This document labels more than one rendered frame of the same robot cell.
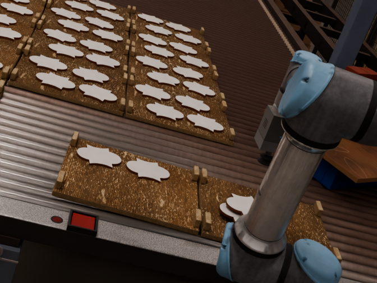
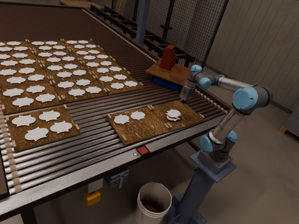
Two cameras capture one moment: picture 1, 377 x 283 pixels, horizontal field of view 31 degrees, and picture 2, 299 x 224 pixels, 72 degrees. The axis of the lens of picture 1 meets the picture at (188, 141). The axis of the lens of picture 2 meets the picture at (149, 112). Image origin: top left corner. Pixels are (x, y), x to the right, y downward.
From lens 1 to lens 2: 0.95 m
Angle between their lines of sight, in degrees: 30
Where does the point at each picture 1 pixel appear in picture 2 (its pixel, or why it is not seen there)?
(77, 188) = (129, 138)
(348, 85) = (261, 94)
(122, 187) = (138, 128)
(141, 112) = (111, 90)
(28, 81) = (69, 98)
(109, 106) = (102, 94)
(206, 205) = (162, 119)
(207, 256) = (177, 138)
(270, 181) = (228, 125)
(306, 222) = (184, 108)
